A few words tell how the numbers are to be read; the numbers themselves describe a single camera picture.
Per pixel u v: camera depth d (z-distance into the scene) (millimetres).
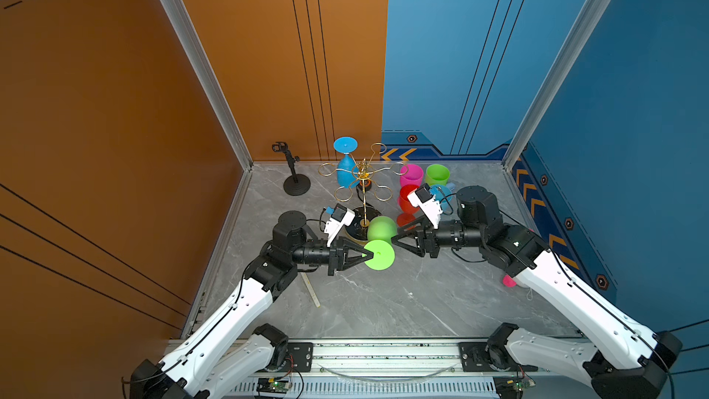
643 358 370
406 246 595
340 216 588
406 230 632
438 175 999
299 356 740
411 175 994
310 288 850
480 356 725
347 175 787
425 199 561
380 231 696
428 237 544
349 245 612
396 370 724
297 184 1118
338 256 571
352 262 616
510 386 702
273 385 705
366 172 776
